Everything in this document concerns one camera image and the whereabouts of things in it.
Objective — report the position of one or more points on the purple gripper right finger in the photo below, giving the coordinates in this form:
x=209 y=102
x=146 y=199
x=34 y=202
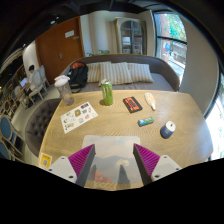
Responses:
x=146 y=161

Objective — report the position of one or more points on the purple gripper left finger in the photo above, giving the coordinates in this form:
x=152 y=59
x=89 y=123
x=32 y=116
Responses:
x=81 y=163

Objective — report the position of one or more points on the blue white computer mouse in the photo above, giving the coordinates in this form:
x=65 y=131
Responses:
x=167 y=129

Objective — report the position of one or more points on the yellow QR code card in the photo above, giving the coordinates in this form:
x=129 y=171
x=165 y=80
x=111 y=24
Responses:
x=45 y=160

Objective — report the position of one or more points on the small green blue pack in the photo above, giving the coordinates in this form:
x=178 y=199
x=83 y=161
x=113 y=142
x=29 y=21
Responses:
x=145 y=121

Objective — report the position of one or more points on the white sticker sheet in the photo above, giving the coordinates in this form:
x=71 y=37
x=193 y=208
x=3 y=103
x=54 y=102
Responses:
x=77 y=117

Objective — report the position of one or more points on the black orange case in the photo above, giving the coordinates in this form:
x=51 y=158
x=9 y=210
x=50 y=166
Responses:
x=132 y=104

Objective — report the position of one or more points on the grey tufted chair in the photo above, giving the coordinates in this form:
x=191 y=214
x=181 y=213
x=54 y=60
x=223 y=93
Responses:
x=38 y=123

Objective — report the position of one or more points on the white cream tube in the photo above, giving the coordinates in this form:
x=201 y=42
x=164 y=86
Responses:
x=150 y=100

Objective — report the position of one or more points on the blue round back chair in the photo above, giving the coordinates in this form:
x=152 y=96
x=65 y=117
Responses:
x=11 y=136

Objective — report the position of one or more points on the green drink can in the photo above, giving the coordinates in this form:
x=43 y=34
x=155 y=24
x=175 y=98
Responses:
x=106 y=86

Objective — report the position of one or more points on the clear shaker bottle white lid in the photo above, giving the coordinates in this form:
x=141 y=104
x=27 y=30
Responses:
x=62 y=85

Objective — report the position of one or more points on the grey sofa bench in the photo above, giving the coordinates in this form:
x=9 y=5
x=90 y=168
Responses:
x=164 y=76

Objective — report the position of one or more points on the right striped cushion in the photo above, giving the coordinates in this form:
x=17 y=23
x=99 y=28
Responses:
x=140 y=72

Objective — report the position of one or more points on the striped cushion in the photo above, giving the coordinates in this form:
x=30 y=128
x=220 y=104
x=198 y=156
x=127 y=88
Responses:
x=140 y=72
x=117 y=73
x=94 y=72

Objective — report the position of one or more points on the seated person in white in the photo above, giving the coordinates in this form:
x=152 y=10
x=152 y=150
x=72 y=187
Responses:
x=29 y=86

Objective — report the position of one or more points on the black backpack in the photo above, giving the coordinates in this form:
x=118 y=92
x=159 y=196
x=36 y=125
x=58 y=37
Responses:
x=78 y=75

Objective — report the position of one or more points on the left striped cushion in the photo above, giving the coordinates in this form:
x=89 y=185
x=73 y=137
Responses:
x=94 y=72

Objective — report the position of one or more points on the middle striped cushion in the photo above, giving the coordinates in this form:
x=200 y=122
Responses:
x=117 y=73

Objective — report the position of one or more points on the white chair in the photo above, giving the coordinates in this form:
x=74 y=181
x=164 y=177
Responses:
x=40 y=85

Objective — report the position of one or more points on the orange wooden door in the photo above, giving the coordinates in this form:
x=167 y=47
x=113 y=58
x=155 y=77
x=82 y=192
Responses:
x=59 y=46

